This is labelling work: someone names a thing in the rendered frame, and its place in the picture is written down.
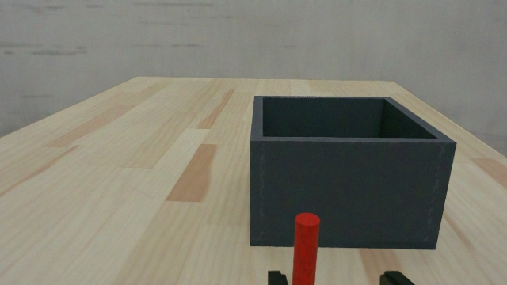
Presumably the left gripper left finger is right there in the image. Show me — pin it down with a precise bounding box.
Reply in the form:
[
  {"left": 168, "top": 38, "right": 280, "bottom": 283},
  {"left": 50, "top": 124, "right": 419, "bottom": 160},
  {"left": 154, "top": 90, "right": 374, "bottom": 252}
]
[{"left": 268, "top": 271, "right": 288, "bottom": 285}]

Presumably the red peg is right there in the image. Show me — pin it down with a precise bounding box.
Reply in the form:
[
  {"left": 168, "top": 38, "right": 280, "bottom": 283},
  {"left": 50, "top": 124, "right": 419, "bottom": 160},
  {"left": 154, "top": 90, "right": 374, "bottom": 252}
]
[{"left": 292, "top": 213, "right": 320, "bottom": 285}]

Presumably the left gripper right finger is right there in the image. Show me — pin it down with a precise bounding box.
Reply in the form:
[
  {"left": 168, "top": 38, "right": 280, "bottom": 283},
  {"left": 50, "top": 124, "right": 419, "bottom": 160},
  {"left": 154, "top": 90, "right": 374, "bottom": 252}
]
[{"left": 379, "top": 271, "right": 415, "bottom": 285}]

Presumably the dark grey open box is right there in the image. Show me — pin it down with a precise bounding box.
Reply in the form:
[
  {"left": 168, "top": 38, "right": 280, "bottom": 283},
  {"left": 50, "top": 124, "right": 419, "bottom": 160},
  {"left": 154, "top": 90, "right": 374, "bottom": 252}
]
[{"left": 250, "top": 96, "right": 457, "bottom": 250}]

